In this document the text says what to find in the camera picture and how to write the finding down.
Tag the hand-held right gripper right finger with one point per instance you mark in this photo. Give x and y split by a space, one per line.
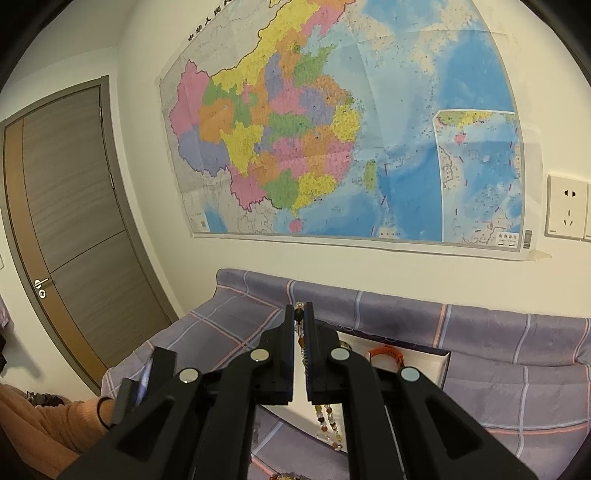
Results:
310 364

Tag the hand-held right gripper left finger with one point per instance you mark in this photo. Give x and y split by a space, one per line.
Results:
290 360

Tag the dark blue jewelry box tray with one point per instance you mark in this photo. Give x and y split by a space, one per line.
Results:
415 357

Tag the person's left forearm orange sleeve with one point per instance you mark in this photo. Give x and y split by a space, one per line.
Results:
41 429

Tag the orange wrist watch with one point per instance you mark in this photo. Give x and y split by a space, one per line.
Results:
385 355

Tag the dark shoe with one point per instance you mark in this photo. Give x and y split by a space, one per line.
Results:
44 399

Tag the brown wooden door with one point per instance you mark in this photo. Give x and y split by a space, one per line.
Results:
78 207

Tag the colourful wall map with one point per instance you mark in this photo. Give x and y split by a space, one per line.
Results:
369 115

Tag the white wall socket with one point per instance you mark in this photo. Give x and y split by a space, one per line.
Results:
567 207

